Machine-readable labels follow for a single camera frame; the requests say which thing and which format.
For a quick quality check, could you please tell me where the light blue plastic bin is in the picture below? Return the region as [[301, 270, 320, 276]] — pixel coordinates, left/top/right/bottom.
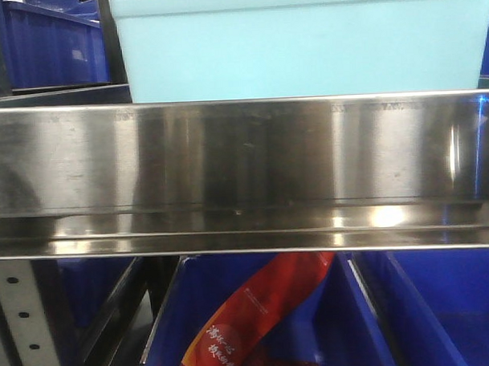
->
[[110, 0, 489, 103]]

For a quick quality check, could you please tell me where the dark blue right storage bin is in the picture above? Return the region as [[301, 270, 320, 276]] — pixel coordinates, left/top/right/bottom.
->
[[352, 249, 489, 366]]

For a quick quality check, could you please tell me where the red snack bag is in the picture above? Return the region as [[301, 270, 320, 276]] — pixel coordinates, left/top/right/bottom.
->
[[179, 251, 335, 366]]

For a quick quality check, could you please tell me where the stainless steel shelf rail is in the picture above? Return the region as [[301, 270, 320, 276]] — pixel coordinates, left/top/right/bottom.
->
[[0, 90, 489, 260]]

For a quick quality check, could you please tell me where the dark blue upper crate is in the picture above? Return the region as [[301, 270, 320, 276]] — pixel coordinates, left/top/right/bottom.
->
[[0, 0, 110, 89]]

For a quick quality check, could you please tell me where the perforated white shelf post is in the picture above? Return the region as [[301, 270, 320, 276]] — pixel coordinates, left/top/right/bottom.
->
[[0, 261, 60, 366]]

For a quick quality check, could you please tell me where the dark blue storage bin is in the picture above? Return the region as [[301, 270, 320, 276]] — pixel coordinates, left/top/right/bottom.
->
[[352, 249, 489, 366], [145, 253, 396, 366]]

